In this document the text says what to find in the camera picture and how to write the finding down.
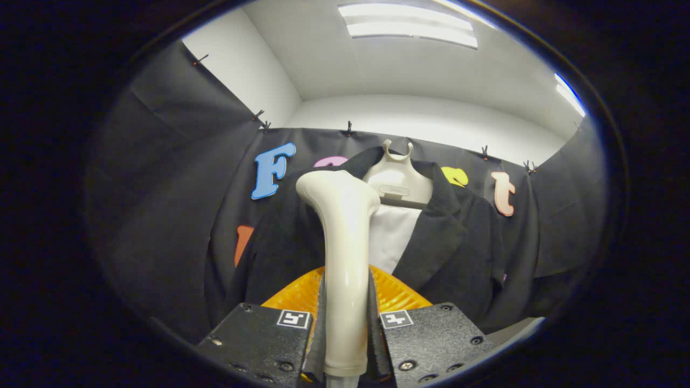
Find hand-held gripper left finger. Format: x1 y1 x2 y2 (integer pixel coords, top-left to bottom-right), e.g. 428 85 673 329
195 266 327 388

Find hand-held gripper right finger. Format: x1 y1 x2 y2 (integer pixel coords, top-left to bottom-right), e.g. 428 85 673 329
368 264 497 388

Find black suit jacket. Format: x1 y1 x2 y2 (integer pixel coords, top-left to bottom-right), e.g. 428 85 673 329
205 145 508 336

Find white garment steamer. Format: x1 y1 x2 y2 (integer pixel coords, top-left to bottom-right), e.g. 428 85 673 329
295 170 381 388

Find cream plastic clothes hanger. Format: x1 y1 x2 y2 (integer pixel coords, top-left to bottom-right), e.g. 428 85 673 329
362 139 434 210

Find black backdrop cloth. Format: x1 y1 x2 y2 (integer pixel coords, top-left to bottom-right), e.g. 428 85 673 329
86 40 608 345

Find row of black clips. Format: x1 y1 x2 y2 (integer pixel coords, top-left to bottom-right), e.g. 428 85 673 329
193 53 583 174

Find small ceiling light panel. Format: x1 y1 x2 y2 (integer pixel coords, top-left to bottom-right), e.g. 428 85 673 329
555 73 587 117

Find large ceiling light panel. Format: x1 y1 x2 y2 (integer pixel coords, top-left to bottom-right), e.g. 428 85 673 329
337 3 479 50

